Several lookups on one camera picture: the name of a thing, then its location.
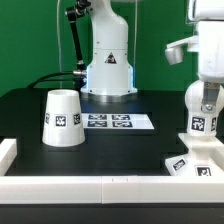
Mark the white front rail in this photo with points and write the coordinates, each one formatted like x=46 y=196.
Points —
x=108 y=189

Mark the white lamp bulb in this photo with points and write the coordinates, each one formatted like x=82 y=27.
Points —
x=202 y=123

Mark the white lamp base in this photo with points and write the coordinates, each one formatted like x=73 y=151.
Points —
x=205 y=157

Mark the white lamp shade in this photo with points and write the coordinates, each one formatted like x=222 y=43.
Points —
x=63 y=125

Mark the white rail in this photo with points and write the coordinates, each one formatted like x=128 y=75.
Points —
x=8 y=152
x=108 y=189

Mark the white left rail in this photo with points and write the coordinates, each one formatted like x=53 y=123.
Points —
x=8 y=152

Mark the white marker sheet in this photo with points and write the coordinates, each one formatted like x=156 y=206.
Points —
x=117 y=121

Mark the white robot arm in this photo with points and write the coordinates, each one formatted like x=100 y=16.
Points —
x=109 y=75

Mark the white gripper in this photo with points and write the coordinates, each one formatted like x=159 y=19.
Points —
x=210 y=61

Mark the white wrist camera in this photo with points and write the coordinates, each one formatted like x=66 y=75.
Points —
x=174 y=52

